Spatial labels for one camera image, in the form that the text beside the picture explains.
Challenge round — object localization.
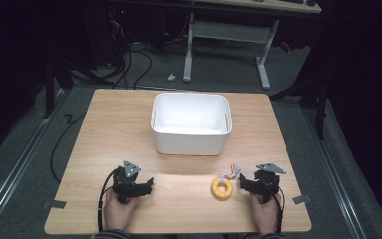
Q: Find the person's left hand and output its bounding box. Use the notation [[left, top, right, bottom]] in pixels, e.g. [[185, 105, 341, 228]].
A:
[[103, 190, 140, 232]]

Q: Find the bundle of black cables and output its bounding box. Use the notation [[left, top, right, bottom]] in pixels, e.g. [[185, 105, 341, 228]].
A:
[[107, 19, 154, 90]]

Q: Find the white-legged desk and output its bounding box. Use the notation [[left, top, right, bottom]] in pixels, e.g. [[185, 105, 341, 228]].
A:
[[182, 0, 323, 91]]

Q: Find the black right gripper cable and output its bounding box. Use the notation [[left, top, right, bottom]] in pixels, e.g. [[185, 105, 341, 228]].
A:
[[271, 183, 286, 234]]

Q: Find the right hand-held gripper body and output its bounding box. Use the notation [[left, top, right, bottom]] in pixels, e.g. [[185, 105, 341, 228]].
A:
[[252, 161, 287, 204]]

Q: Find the yellow ring toy with rope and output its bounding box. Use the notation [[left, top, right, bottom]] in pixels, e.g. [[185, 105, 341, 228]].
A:
[[210, 162, 243, 201]]

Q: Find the black floor cable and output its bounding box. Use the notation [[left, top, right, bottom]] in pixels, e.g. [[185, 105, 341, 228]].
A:
[[49, 113, 88, 184]]

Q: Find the metal floor rail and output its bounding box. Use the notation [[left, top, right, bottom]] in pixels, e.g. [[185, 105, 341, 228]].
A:
[[0, 89, 68, 235], [301, 105, 370, 239]]

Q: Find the white plastic bin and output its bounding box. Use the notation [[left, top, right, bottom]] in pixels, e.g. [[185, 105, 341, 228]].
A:
[[150, 92, 234, 156]]

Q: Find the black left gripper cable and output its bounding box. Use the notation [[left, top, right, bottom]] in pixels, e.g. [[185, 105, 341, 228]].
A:
[[96, 168, 121, 233]]

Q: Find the grey tape strip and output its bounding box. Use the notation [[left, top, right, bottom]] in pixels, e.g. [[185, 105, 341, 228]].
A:
[[291, 193, 312, 205], [47, 199, 68, 210]]

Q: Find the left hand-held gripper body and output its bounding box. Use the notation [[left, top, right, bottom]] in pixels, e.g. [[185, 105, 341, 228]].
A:
[[112, 160, 147, 204]]

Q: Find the black metal stand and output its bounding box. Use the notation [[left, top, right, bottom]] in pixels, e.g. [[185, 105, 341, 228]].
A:
[[268, 74, 330, 141], [41, 59, 76, 120]]

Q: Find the person's right hand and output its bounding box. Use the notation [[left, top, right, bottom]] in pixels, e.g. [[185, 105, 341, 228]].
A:
[[249, 193, 282, 235]]

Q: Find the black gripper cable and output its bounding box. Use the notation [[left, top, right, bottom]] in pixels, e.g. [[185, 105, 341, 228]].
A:
[[96, 168, 121, 233], [271, 183, 286, 234]]

